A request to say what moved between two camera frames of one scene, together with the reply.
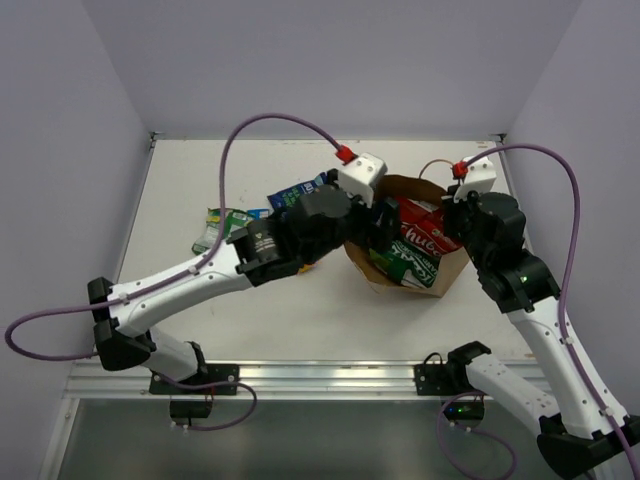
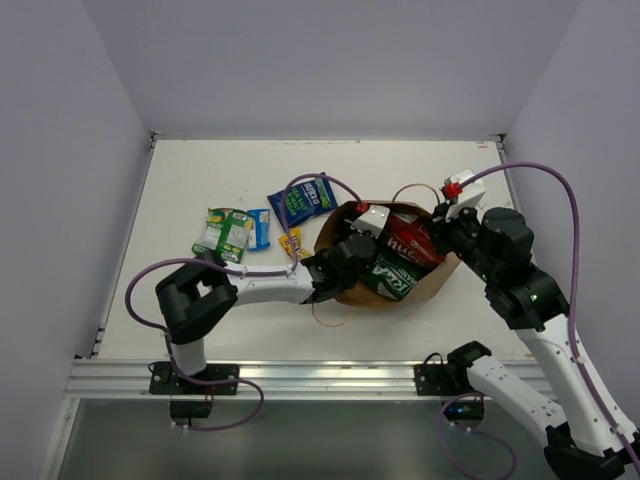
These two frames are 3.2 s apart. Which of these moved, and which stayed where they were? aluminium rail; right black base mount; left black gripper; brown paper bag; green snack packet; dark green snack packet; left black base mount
Moved: brown paper bag; left black gripper; dark green snack packet
Stayed: aluminium rail; green snack packet; right black base mount; left black base mount
